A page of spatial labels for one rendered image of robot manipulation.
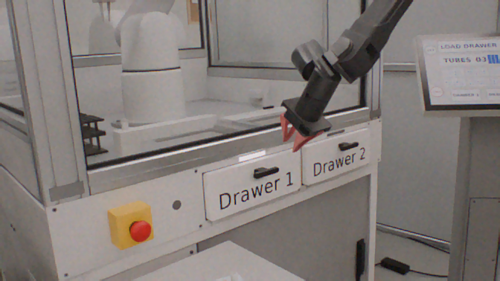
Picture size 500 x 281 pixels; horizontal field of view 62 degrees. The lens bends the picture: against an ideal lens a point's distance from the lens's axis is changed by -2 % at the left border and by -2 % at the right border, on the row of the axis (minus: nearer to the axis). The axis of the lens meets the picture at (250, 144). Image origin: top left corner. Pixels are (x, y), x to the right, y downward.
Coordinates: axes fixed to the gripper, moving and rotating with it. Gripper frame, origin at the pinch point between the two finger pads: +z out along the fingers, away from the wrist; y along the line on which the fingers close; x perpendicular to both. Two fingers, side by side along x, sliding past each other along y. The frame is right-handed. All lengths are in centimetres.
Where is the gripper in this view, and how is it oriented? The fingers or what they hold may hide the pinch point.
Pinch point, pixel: (291, 143)
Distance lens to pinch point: 95.4
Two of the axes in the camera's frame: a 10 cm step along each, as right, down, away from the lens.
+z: -3.1, 7.1, 6.3
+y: -5.8, -6.7, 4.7
